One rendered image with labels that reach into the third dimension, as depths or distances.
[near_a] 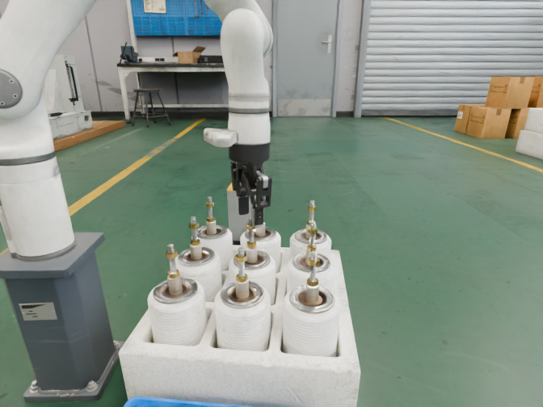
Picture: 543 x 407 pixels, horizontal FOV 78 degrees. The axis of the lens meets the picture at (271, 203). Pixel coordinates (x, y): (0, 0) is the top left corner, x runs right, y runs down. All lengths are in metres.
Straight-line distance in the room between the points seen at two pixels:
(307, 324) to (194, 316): 0.19
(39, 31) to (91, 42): 5.43
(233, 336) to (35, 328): 0.37
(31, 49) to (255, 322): 0.53
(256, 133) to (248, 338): 0.34
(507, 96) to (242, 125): 3.76
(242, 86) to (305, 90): 4.95
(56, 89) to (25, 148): 3.39
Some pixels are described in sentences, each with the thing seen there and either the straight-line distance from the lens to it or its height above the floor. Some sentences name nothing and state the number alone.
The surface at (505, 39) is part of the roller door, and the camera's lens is 6.50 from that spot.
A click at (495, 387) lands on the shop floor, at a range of 0.92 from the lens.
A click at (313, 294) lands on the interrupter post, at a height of 0.27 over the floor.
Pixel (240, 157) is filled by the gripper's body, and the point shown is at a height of 0.47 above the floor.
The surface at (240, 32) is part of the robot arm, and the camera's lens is 0.56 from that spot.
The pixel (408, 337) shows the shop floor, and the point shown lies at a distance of 0.95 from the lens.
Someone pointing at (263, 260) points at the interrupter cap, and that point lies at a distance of 0.69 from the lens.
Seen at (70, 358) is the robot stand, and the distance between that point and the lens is 0.80.
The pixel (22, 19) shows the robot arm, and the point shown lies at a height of 0.68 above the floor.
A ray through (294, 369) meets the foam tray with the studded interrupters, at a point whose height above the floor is 0.17.
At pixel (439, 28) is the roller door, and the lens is 6.02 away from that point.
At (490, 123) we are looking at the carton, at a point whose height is 0.16.
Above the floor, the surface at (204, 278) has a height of 0.23.
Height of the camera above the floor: 0.60
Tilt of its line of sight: 21 degrees down
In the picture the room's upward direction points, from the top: straight up
